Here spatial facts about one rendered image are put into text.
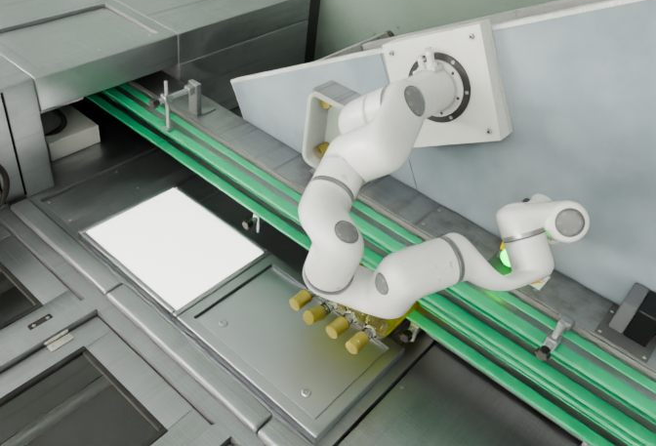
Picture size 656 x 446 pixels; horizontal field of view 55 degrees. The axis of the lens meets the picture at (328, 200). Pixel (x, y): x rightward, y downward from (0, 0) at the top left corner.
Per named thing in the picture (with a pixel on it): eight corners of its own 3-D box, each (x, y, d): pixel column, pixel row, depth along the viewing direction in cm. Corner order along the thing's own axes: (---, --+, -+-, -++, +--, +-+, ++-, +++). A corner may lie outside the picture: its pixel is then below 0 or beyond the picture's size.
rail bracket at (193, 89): (206, 108, 203) (148, 132, 189) (205, 60, 193) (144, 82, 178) (216, 114, 201) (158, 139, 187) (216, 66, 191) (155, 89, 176)
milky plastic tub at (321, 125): (321, 148, 180) (301, 160, 174) (330, 79, 166) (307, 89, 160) (368, 177, 172) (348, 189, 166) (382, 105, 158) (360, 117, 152)
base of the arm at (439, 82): (405, 51, 140) (365, 65, 129) (455, 40, 132) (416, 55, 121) (420, 118, 144) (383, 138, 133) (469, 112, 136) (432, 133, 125)
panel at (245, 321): (175, 189, 199) (78, 238, 178) (174, 182, 197) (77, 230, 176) (403, 355, 158) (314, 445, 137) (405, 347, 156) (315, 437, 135)
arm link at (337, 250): (302, 203, 114) (267, 264, 106) (316, 159, 103) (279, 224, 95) (370, 235, 114) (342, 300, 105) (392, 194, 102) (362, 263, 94)
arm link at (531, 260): (424, 239, 110) (516, 209, 118) (446, 310, 109) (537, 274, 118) (450, 234, 102) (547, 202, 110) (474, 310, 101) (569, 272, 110)
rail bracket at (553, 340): (556, 318, 135) (529, 354, 126) (569, 296, 130) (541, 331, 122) (574, 329, 133) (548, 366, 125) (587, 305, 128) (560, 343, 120)
